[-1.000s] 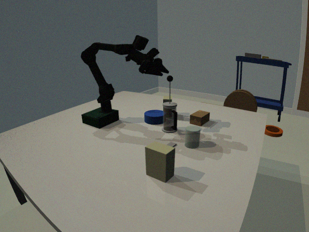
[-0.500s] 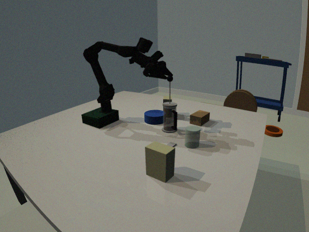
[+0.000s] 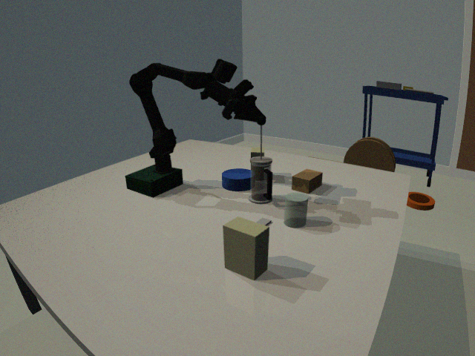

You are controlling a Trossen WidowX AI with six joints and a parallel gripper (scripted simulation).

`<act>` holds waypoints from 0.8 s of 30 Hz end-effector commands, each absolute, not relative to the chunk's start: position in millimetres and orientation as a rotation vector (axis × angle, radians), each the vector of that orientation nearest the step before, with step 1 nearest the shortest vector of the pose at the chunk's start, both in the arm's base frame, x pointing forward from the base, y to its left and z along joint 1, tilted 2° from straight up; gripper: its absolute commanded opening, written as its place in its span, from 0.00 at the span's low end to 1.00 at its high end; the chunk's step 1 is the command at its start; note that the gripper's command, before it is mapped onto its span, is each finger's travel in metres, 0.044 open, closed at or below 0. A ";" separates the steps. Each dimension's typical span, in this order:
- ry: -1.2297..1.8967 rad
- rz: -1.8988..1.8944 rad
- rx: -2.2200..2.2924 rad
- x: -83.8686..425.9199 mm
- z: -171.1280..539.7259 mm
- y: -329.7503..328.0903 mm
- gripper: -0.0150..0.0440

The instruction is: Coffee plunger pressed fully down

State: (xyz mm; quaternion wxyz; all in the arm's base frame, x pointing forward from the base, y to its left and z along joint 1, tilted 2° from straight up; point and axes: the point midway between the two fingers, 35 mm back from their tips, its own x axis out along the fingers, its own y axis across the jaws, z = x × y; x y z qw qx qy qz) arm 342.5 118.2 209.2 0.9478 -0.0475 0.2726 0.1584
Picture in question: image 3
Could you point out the grey flat bar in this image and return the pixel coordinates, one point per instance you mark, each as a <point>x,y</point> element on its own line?
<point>264,221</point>

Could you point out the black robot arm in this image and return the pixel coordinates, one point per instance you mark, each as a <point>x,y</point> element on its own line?
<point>164,139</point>

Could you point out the blue short cylinder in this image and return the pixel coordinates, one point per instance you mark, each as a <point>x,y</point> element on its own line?
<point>237,179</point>

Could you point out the brown block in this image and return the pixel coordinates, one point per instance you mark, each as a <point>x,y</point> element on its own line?
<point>306,181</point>

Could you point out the french press coffee maker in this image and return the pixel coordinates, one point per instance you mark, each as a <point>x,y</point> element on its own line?
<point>261,179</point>

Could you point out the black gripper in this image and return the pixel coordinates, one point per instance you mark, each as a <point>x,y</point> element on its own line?
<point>243,109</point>

